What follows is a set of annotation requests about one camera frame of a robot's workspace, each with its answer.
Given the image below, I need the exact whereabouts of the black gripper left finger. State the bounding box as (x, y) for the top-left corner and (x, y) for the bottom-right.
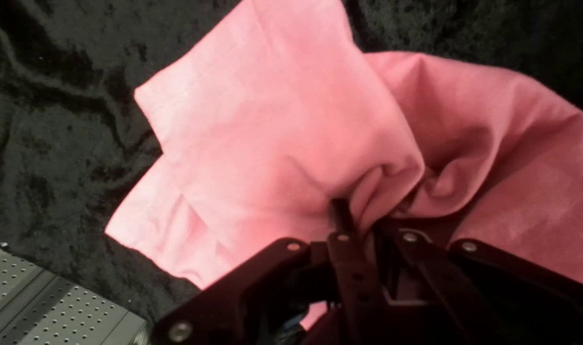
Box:
(327, 199), (383, 345)

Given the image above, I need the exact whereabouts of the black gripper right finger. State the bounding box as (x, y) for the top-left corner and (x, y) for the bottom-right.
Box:
(373, 220), (496, 345)

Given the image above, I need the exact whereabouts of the pink towel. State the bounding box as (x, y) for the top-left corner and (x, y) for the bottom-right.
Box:
(105, 0), (583, 287)

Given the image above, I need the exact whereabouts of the black table cloth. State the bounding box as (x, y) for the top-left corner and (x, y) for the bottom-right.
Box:
(0, 0), (583, 319)

